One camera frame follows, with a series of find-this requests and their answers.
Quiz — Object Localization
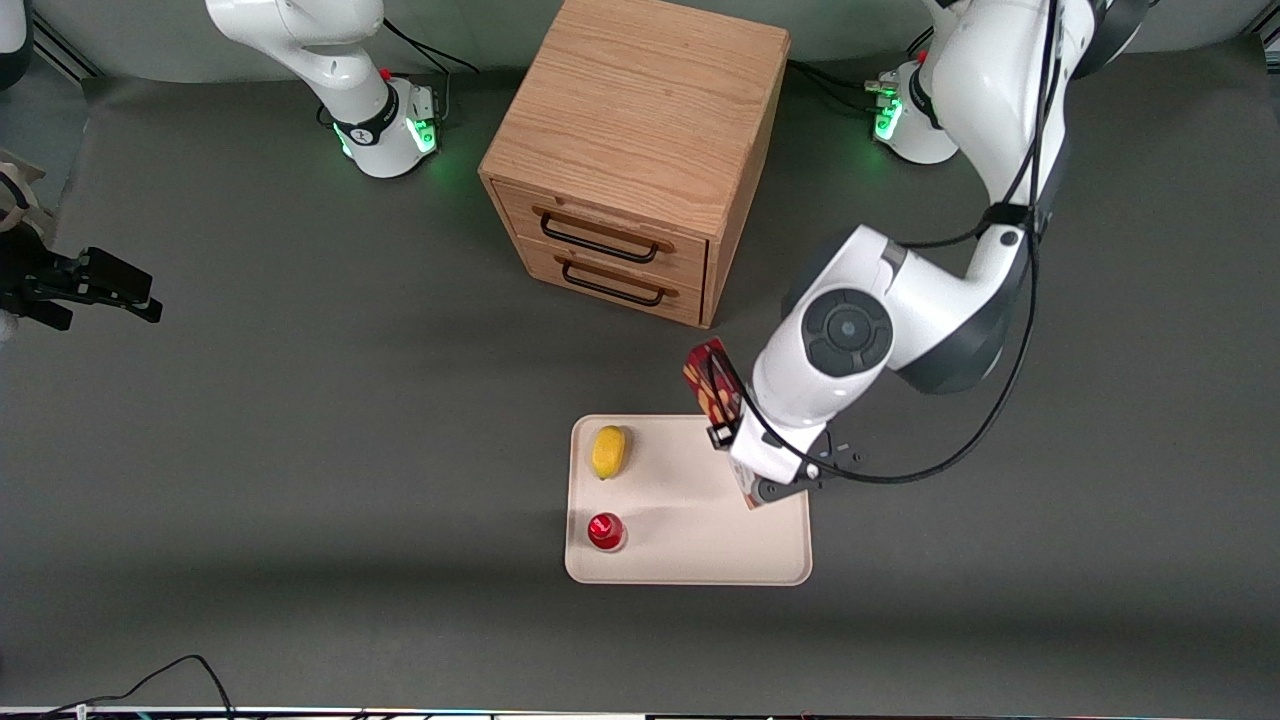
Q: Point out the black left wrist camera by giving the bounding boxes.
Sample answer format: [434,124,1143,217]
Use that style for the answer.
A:
[755,440,864,504]

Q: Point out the wooden drawer front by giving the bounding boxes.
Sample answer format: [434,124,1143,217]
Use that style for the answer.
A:
[492,182,710,292]
[514,236,706,327]

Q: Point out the aluminium frame rail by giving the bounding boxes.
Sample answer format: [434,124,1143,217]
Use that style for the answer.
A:
[30,10,103,83]

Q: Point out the black base cables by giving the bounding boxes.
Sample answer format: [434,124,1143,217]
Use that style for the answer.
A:
[382,18,481,128]
[788,30,936,118]

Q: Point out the beige plastic tray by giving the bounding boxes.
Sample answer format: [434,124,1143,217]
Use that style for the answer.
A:
[564,414,813,587]

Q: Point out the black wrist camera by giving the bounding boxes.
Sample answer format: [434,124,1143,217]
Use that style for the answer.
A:
[755,440,864,504]
[0,232,156,332]

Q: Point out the yellow lemon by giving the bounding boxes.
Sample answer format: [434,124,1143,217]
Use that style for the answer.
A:
[591,425,626,481]

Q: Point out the beige bracket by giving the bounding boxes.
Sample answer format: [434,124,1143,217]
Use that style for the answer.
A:
[0,150,54,239]

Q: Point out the black cable at table edge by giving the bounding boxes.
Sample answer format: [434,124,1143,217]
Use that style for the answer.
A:
[40,654,237,720]

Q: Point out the dark grey table mat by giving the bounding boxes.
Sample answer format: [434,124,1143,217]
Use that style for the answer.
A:
[0,40,1280,713]

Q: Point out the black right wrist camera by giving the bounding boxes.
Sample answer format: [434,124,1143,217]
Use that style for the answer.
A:
[0,232,156,332]

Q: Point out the black left base cables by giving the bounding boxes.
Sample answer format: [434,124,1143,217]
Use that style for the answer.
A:
[788,30,936,118]

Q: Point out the red cookie box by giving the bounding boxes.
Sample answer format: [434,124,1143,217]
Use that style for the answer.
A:
[683,338,767,512]

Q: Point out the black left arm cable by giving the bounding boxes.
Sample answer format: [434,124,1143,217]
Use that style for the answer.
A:
[738,0,1063,487]

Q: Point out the black drawer handle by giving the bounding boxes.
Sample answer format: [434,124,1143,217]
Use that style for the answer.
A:
[539,212,662,266]
[561,259,667,308]

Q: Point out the wooden drawer cabinet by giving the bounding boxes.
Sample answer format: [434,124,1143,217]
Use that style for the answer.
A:
[478,0,792,330]

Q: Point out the black right base cables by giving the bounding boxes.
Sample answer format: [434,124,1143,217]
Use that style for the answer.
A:
[382,18,481,128]

